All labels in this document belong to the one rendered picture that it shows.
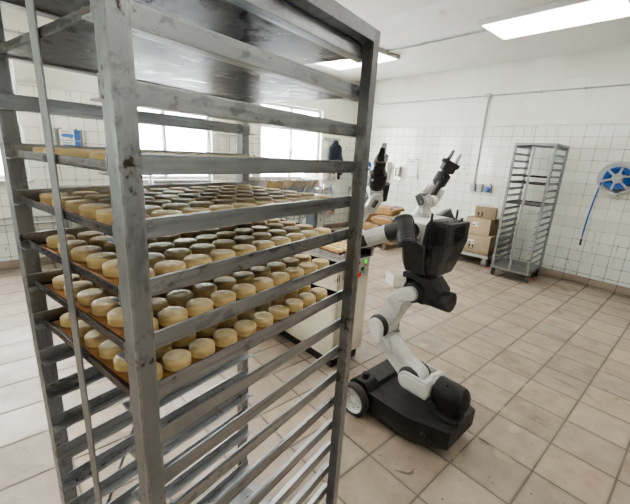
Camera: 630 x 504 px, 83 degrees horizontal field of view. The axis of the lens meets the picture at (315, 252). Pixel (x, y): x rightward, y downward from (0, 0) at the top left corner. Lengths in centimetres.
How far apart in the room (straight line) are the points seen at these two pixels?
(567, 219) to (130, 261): 585
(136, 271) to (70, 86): 502
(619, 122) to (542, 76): 117
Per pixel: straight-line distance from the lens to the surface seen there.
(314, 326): 272
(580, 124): 608
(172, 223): 58
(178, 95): 58
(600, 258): 605
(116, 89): 51
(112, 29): 52
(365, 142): 94
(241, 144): 123
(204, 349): 74
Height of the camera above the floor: 153
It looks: 15 degrees down
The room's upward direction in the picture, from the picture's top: 3 degrees clockwise
